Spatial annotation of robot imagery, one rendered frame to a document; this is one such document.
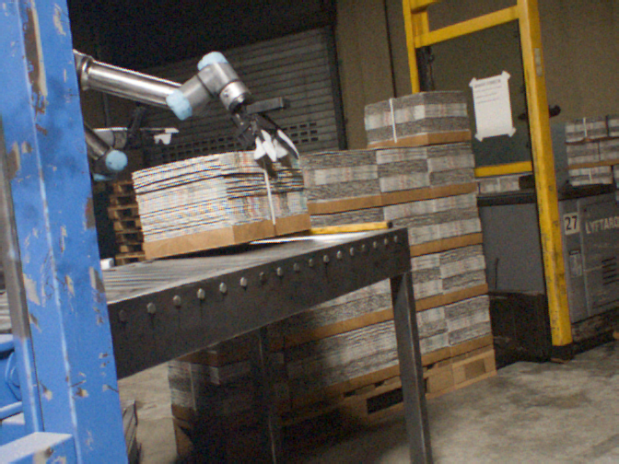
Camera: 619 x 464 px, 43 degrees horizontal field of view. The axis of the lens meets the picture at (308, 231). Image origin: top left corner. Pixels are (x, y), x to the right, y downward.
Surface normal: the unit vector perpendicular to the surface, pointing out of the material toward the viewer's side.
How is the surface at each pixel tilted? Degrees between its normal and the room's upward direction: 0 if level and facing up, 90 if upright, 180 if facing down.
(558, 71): 90
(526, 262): 90
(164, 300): 90
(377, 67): 90
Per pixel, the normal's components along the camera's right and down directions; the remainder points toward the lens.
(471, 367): 0.62, -0.04
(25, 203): -0.50, 0.11
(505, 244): -0.78, 0.12
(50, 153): 0.86, -0.07
